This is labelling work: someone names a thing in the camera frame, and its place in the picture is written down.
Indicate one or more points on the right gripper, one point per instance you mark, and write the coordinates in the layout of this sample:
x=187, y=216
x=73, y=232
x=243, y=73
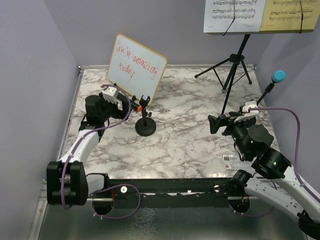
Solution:
x=223, y=120

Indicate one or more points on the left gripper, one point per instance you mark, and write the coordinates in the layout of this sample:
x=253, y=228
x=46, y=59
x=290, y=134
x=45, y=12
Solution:
x=119, y=113

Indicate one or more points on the black microphone stand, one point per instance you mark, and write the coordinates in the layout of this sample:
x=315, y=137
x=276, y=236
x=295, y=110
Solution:
x=267, y=90
x=145, y=126

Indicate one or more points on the blue-headed microphone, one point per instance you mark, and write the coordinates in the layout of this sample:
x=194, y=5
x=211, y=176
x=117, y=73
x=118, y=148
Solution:
x=278, y=76

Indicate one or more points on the black microphone orange tip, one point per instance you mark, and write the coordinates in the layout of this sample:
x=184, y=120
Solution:
x=135, y=106

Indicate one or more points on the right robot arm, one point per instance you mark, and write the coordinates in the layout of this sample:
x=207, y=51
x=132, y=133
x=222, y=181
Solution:
x=301, y=201

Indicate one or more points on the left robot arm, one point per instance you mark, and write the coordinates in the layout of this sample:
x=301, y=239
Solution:
x=67, y=183

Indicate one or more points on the clear ruler set packet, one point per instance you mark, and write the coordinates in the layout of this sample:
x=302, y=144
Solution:
x=232, y=162

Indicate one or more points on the yellow-framed whiteboard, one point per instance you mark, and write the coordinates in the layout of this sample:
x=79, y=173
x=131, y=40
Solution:
x=135, y=68

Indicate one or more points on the black tripod music stand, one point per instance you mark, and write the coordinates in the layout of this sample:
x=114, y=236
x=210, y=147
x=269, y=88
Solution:
x=236, y=59

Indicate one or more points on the white sheet music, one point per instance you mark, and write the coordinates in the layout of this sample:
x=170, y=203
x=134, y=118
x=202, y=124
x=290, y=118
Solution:
x=233, y=16

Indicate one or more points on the yellow sheet music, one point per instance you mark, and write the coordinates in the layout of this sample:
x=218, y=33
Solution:
x=290, y=16

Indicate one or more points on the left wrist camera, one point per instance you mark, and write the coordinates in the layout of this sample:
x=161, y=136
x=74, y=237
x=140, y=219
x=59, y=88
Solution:
x=110, y=93

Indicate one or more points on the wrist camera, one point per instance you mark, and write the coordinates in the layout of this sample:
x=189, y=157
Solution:
x=110, y=93
x=246, y=111

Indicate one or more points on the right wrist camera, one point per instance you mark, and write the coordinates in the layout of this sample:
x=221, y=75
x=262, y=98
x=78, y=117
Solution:
x=246, y=111

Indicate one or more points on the black mounting rail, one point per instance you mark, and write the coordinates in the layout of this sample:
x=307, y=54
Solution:
x=162, y=192

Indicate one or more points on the aluminium frame rail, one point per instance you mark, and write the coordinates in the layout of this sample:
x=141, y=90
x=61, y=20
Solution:
x=43, y=191

